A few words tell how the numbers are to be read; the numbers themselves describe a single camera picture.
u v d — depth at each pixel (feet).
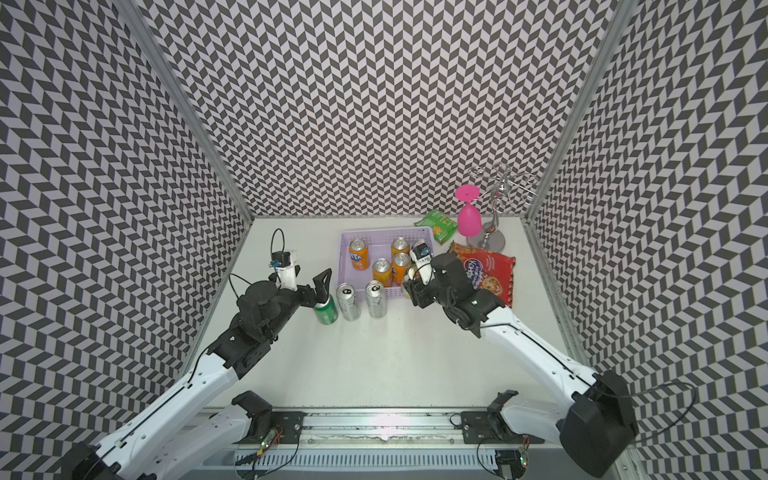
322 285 2.23
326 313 2.83
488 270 3.19
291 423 2.38
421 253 2.19
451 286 1.89
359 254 3.15
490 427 2.16
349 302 2.70
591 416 1.25
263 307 1.77
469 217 3.10
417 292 2.24
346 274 3.35
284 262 2.01
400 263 3.08
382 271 3.07
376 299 2.71
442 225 3.68
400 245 3.21
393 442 2.36
